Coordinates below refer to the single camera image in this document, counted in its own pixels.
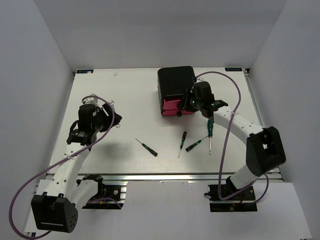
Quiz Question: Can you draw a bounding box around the silver combination wrench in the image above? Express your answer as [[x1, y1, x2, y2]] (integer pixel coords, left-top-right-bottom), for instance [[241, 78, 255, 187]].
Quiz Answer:
[[109, 100, 123, 128]]

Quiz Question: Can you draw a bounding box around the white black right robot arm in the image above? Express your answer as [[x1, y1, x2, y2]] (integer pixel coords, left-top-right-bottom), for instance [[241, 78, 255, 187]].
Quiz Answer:
[[177, 81, 287, 201]]

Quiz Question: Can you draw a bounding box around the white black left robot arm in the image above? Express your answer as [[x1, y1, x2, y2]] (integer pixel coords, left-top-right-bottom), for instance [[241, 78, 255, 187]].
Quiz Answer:
[[31, 98, 122, 233]]

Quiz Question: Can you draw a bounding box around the black drawer cabinet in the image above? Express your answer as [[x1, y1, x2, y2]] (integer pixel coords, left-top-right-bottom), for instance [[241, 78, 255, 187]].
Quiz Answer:
[[157, 66, 195, 101]]

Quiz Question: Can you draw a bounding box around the pink middle drawer black knob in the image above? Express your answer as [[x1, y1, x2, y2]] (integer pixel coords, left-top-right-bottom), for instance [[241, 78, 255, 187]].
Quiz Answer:
[[159, 98, 166, 116]]

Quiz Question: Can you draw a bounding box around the small black green screwdriver centre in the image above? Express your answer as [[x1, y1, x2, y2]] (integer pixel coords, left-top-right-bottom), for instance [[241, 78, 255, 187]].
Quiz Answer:
[[178, 131, 187, 158]]

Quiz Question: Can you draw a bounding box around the small black green screwdriver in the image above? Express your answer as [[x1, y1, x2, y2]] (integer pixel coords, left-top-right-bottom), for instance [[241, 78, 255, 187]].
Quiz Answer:
[[185, 136, 208, 153], [136, 138, 158, 157], [178, 131, 187, 158]]

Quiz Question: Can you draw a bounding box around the blue label sticker left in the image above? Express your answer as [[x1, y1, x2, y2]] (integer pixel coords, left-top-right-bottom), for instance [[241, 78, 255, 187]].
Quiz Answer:
[[76, 69, 94, 74]]

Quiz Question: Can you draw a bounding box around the blue label sticker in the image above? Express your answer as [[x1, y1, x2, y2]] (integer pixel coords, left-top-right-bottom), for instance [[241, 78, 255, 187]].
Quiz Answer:
[[76, 69, 94, 74], [224, 67, 243, 72]]

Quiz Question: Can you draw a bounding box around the small black green screwdriver right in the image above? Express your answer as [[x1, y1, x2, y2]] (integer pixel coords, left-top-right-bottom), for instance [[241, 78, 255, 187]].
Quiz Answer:
[[185, 136, 208, 153]]

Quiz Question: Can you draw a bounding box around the small black green screwdriver left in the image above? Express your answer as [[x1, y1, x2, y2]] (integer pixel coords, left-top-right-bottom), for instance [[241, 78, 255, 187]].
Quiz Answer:
[[136, 138, 158, 157]]

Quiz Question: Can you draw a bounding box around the blue label sticker right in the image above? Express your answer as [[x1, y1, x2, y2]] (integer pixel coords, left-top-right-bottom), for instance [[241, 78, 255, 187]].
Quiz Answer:
[[224, 67, 243, 72]]

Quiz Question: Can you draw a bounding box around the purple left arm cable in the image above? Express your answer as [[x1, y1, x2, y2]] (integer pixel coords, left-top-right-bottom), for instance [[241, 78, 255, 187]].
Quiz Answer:
[[8, 95, 125, 238]]

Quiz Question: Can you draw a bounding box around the large green handled screwdriver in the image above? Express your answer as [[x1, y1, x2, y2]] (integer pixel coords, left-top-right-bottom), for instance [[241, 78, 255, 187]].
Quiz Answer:
[[207, 119, 214, 155]]

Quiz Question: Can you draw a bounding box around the aluminium right side rail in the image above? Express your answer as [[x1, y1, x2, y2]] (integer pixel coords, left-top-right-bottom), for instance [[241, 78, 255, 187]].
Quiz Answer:
[[243, 68, 265, 127]]

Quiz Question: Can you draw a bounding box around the aluminium rail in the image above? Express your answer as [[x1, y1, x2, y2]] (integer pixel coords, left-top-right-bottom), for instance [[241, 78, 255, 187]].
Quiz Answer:
[[46, 172, 283, 183], [243, 68, 265, 127]]

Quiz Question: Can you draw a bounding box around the aluminium front rail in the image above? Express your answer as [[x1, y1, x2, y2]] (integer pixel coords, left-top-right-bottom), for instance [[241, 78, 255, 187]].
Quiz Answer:
[[46, 172, 283, 183]]

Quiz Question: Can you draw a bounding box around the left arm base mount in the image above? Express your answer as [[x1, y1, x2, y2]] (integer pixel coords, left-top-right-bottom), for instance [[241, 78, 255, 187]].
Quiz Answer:
[[72, 174, 127, 210]]

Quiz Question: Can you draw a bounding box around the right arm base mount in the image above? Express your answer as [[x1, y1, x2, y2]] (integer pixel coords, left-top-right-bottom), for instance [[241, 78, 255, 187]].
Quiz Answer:
[[203, 184, 258, 213]]

